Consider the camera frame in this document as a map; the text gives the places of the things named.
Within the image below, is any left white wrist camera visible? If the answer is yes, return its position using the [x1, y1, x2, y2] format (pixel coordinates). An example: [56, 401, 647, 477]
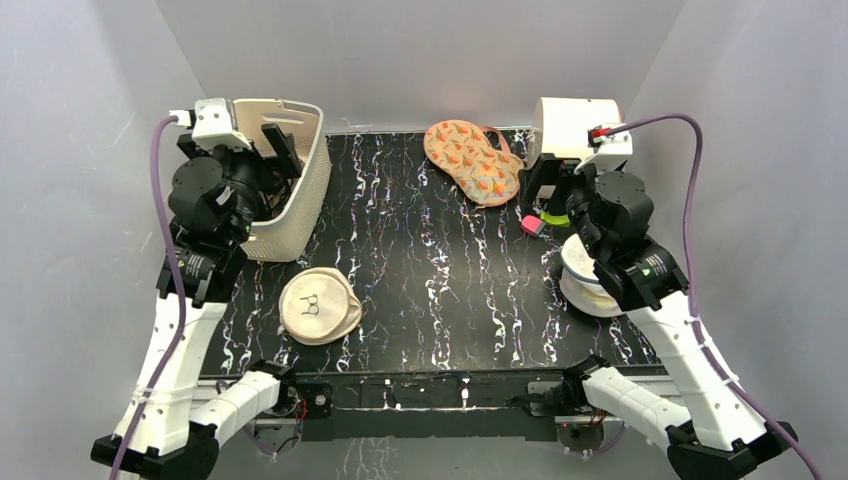
[168, 98, 251, 153]

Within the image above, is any white blue-trimmed mesh laundry bag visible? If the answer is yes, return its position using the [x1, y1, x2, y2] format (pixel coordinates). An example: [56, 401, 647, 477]
[559, 234, 623, 318]

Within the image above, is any pink block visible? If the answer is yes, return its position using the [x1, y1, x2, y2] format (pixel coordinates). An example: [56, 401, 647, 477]
[520, 215, 546, 237]

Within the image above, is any cream round mesh laundry bag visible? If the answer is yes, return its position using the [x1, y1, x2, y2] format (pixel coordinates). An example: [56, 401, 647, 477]
[277, 267, 363, 346]

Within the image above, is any green clip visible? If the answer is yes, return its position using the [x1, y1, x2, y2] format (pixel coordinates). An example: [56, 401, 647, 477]
[540, 211, 571, 228]

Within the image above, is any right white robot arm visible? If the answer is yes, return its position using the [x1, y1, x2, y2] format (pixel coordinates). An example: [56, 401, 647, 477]
[521, 153, 797, 479]

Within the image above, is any floral orange mesh laundry bag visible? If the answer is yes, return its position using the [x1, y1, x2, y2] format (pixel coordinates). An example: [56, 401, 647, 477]
[423, 120, 524, 208]

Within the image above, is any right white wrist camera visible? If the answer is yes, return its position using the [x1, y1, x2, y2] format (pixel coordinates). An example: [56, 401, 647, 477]
[575, 123, 634, 174]

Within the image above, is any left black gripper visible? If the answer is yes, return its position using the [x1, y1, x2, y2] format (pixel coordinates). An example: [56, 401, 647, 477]
[184, 125, 300, 243]

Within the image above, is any cream perforated laundry basket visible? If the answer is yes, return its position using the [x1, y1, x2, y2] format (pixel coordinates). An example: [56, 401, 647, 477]
[233, 99, 331, 262]

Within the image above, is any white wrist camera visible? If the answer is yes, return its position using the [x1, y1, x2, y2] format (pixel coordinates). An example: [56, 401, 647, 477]
[168, 98, 251, 153]
[575, 123, 634, 174]

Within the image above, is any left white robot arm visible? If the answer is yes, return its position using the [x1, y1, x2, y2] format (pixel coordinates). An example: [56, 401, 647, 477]
[90, 114, 303, 479]

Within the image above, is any cream cylindrical drum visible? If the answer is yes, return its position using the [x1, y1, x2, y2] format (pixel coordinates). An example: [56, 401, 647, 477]
[525, 97, 622, 170]

